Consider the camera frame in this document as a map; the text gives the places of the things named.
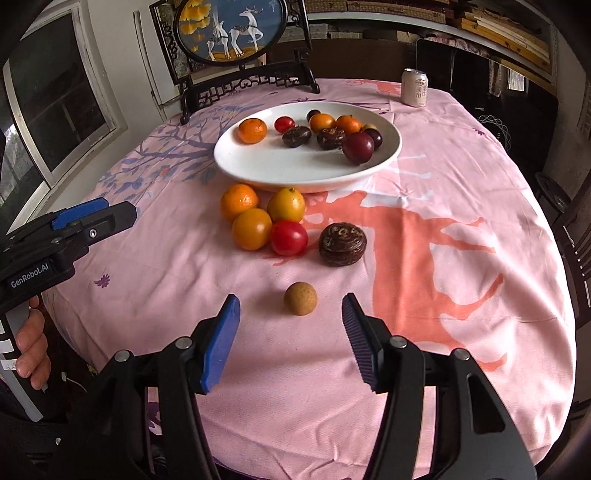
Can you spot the tiny dark plum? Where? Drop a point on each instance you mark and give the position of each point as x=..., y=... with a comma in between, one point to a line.
x=314, y=114

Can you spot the person's left hand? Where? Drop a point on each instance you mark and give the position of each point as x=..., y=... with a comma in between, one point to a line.
x=32, y=346

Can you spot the dark purple plum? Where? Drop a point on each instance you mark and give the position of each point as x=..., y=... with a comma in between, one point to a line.
x=376, y=137

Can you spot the white board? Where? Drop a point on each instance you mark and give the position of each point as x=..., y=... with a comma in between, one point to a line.
x=147, y=60

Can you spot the pink floral tablecloth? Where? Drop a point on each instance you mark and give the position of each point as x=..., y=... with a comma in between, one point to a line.
x=438, y=277

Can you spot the dark round stool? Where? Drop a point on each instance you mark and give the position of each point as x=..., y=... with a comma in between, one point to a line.
x=554, y=191

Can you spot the dark cabinet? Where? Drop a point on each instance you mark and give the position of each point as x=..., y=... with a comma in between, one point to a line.
x=461, y=78

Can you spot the mandarin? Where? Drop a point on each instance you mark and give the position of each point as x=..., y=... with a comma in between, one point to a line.
x=239, y=201
x=322, y=122
x=252, y=130
x=349, y=122

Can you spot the brown longan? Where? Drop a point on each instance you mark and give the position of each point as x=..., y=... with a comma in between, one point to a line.
x=300, y=298
x=368, y=127

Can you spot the white plate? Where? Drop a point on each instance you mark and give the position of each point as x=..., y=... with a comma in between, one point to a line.
x=277, y=166

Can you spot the white drink can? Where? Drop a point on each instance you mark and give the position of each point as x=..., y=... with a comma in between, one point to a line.
x=415, y=87

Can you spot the dark water chestnut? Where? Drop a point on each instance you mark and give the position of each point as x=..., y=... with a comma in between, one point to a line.
x=342, y=244
x=331, y=138
x=296, y=136

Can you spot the small yellow lemon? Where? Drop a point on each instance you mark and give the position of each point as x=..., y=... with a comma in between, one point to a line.
x=286, y=204

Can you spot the red cherry tomato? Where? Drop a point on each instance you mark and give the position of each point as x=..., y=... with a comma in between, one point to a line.
x=285, y=123
x=289, y=237

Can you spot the stack of wooden boxes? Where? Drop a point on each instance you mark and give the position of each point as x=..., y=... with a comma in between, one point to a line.
x=508, y=32

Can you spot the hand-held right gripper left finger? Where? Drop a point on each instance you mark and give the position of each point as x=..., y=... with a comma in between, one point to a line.
x=221, y=341

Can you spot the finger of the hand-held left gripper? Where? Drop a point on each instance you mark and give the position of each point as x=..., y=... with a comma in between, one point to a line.
x=99, y=230
x=78, y=212

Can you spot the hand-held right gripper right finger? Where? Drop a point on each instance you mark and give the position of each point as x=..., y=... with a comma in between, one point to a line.
x=362, y=341

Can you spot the round deer screen on stand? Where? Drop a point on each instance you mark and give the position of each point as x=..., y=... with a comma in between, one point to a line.
x=231, y=27

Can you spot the smooth small orange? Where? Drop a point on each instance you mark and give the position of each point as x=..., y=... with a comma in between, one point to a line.
x=251, y=229

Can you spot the large red plum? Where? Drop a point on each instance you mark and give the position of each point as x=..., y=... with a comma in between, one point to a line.
x=358, y=147

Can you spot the white framed window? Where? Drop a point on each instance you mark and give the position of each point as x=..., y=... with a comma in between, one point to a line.
x=55, y=106

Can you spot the dark slatted wooden chair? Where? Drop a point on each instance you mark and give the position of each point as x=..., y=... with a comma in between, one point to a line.
x=572, y=240

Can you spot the stack of woven boxes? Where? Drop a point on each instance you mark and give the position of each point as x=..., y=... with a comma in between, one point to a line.
x=378, y=9

